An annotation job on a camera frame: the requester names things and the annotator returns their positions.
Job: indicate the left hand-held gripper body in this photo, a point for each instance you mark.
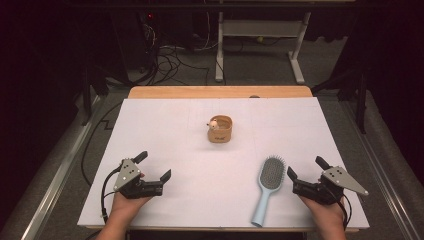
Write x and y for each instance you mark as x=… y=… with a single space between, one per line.
x=126 y=175

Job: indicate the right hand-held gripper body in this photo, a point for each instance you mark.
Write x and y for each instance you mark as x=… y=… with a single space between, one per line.
x=336 y=178

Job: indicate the light blue hairbrush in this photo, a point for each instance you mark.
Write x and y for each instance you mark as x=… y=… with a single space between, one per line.
x=271 y=175

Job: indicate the person's left hand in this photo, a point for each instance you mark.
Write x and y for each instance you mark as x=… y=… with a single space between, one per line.
x=125 y=206

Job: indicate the person's right hand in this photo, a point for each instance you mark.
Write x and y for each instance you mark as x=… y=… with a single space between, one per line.
x=326 y=211

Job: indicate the white board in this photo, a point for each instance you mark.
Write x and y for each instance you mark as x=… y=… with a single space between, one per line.
x=206 y=186

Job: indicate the small wooden cup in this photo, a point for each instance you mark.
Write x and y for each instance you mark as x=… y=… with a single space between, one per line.
x=220 y=133

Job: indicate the small pale figurine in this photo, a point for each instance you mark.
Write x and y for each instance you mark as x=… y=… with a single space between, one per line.
x=213 y=125

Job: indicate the black stand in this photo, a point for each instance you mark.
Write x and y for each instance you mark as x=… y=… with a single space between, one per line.
x=360 y=100
x=87 y=96

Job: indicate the wooden table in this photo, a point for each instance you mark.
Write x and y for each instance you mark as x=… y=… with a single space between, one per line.
x=216 y=92

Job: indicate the black computer case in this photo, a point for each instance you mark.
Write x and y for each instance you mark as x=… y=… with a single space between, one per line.
x=133 y=40

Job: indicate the aluminium floor rail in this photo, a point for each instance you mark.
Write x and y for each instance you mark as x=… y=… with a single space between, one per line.
x=56 y=176
x=383 y=170

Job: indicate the white metal stand frame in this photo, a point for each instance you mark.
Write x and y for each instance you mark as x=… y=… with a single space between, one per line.
x=263 y=28

